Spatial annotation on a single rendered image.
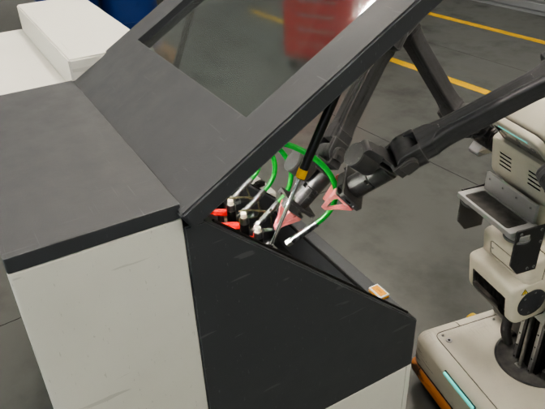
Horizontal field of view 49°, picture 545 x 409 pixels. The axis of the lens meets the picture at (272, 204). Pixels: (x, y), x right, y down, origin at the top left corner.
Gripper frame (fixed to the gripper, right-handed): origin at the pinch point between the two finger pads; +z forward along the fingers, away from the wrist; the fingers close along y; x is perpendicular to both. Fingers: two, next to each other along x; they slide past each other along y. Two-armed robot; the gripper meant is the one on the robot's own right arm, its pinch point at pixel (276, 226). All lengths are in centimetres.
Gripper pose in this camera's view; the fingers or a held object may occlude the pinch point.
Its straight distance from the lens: 158.1
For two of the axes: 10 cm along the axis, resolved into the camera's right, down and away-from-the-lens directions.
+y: -7.2, -4.4, -5.3
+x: 2.7, 5.3, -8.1
